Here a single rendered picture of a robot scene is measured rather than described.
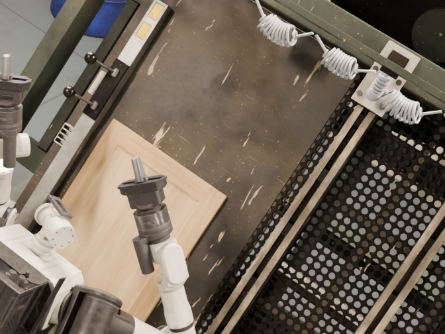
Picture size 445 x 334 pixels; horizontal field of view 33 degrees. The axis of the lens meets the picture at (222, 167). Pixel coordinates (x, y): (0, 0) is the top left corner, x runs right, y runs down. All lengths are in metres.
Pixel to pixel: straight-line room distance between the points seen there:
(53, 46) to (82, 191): 0.47
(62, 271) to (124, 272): 0.48
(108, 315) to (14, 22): 3.75
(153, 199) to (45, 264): 0.31
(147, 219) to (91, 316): 0.27
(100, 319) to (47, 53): 0.98
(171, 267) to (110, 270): 0.48
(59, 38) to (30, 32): 2.85
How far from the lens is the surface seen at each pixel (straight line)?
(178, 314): 1.99
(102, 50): 2.50
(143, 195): 1.88
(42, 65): 2.47
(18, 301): 1.76
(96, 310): 1.83
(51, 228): 1.86
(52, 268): 1.89
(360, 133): 2.14
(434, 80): 2.13
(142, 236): 1.91
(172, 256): 1.91
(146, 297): 2.33
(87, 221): 2.39
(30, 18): 5.46
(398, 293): 2.17
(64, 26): 2.46
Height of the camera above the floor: 2.75
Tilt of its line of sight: 36 degrees down
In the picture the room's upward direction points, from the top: 24 degrees clockwise
